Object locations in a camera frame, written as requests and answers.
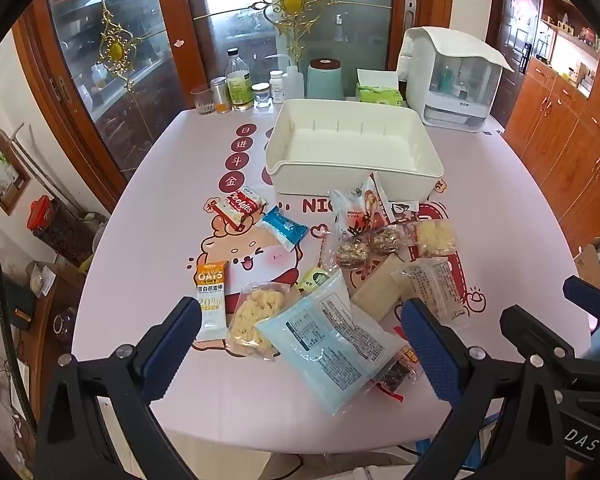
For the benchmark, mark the blue white snack packet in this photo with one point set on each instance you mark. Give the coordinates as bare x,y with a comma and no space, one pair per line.
282,227

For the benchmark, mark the wooden side table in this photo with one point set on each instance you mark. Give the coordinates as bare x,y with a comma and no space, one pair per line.
45,320

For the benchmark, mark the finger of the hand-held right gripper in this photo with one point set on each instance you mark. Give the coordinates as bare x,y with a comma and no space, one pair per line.
525,327
582,295

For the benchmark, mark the yellow cracker packet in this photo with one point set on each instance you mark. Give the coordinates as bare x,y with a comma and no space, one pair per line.
435,237

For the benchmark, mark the white countertop appliance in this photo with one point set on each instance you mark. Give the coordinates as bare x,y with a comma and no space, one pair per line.
452,100

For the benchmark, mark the wooden wall niche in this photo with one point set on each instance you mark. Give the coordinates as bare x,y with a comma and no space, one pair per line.
0,160

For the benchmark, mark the metal can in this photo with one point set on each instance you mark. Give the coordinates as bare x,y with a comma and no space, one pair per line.
220,92

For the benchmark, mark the wooden display shelf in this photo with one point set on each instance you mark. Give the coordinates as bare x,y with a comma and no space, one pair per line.
570,30

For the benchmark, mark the clear packet with text print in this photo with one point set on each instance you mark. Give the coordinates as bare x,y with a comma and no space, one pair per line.
430,287

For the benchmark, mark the green snack packet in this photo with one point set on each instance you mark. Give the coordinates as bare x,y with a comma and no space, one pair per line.
312,280

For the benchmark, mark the white red-edged packet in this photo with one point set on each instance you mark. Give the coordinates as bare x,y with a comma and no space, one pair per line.
397,207

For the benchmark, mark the wooden cabinet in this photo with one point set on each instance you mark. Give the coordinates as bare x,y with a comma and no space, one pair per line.
565,130

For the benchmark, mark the orange white oat bar packet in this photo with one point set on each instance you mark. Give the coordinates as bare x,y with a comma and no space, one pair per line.
212,305

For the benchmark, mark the dark wooden door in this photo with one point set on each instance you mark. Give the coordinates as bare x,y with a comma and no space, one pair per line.
517,35

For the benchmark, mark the small glass jar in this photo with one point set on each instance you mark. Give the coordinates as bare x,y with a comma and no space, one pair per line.
261,95

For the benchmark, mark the clear rice cracker packet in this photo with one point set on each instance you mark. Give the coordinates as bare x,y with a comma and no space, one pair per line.
252,320

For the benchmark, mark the beige wafer packet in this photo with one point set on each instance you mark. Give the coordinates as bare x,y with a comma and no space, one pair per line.
377,287

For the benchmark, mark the clear glass cup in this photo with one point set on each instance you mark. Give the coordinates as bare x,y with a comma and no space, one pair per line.
202,100

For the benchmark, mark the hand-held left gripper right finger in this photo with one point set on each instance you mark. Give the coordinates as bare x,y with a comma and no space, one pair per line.
430,350

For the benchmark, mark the pink printed tablecloth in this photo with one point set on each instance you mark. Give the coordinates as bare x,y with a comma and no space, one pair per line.
180,185

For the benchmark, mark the white squeeze bottle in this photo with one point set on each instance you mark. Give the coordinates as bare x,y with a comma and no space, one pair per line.
295,82

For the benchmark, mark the glass bottle with yellow liquid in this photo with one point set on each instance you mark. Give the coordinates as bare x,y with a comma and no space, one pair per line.
240,82

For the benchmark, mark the red lid jar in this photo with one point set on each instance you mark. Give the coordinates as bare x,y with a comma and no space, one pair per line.
47,225

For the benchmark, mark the large light blue packet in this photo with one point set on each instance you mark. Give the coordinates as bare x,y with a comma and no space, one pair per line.
325,350

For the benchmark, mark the white plastic storage bin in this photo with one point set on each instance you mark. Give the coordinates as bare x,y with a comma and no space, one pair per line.
350,145

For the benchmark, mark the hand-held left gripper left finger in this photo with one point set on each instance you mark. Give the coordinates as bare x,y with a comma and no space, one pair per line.
172,345

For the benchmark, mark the teal canister with brown lid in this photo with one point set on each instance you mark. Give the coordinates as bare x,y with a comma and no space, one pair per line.
325,80

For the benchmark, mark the red white cookie packet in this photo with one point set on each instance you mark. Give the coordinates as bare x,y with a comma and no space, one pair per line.
240,207

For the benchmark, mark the dark red snack packet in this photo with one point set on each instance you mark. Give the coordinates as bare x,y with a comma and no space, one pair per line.
395,377

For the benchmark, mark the cardboard box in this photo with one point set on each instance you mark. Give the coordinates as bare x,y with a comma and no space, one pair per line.
587,260

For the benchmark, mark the white pill bottle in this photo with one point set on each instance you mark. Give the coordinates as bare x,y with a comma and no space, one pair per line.
278,87

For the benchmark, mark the glass door with gold ornament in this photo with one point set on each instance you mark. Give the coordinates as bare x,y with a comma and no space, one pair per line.
350,20
115,90

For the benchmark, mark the clear red print packet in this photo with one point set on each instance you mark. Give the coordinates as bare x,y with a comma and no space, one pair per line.
355,215

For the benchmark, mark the green tissue box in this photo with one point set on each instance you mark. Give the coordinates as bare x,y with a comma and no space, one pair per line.
377,92

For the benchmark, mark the white cloth cover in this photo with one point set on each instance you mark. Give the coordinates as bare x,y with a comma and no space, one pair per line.
465,45

